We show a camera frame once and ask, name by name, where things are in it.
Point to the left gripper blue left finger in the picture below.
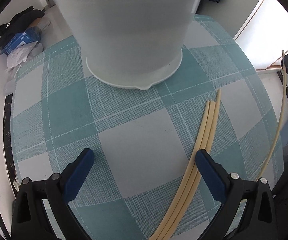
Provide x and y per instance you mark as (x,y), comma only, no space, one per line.
(75,174)

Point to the teal plaid tablecloth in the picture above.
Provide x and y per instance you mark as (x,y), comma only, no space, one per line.
(142,139)

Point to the black clothes pile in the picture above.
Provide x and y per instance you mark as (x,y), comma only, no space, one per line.
(18,24)

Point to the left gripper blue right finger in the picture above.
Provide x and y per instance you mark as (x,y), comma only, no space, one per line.
(214,175)

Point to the white utensil holder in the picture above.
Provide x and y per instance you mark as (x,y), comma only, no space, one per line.
(130,44)

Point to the blue cardboard box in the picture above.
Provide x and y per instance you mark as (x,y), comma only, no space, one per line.
(30,35)

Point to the grey plastic parcel bag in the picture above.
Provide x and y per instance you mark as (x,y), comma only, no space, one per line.
(10,85)

